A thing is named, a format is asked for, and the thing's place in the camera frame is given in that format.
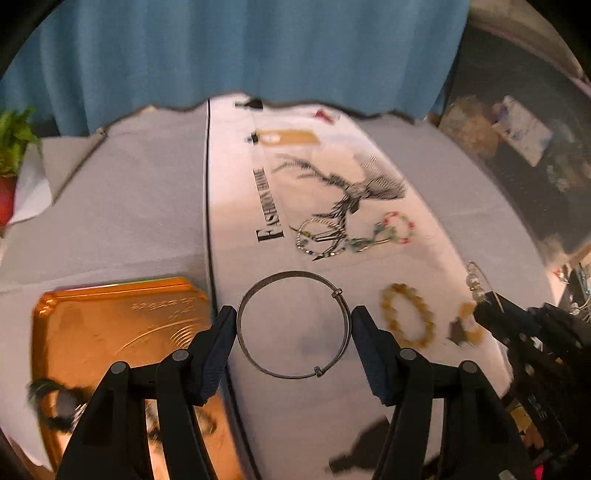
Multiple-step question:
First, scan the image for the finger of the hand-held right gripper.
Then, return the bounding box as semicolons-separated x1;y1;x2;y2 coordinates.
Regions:
531;302;583;348
473;293;556;352

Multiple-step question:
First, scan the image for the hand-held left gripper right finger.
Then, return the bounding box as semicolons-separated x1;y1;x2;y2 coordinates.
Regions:
351;305;529;480

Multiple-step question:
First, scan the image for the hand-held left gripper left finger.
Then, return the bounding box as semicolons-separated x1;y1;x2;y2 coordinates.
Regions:
54;305;238;480

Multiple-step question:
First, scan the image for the clear crystal bead bracelet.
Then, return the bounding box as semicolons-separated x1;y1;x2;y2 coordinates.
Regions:
465;261;506;315

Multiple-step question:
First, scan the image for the silver metal bangle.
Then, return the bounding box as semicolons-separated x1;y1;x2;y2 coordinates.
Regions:
236;270;352;380

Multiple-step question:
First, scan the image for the orange metal tray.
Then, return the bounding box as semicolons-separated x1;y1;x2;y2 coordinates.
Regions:
31;276;245;480

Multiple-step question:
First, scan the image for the black bead bracelet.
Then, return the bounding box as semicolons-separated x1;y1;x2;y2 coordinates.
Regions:
27;377;86;432

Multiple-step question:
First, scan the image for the dark cluttered shelf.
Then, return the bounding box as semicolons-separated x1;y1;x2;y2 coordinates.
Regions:
429;28;591;324

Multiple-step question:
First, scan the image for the grey and white printed tablecloth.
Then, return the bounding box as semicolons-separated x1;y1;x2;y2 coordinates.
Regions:
0;95;557;480

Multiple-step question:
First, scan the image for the white paper card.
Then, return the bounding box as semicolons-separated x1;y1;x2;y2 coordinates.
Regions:
492;95;553;167

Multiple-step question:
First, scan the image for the tan packet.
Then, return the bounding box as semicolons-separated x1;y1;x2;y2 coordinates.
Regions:
438;97;502;158

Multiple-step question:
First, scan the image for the green plant in red pot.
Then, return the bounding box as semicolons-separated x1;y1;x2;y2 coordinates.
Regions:
0;107;41;227

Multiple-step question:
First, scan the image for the blue curtain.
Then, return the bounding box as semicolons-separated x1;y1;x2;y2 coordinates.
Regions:
0;0;469;139

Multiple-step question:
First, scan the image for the yellow bead bracelet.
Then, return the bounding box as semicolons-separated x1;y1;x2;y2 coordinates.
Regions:
380;283;436;347

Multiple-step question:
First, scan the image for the blue-green bead bracelet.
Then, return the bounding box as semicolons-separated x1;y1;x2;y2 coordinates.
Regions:
346;225;394;253

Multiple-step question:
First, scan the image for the green and red bead bracelet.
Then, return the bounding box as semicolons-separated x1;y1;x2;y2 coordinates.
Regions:
381;211;416;246

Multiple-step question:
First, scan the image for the small yellow-green bead bracelet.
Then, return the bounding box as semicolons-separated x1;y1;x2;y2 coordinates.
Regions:
295;218;352;257

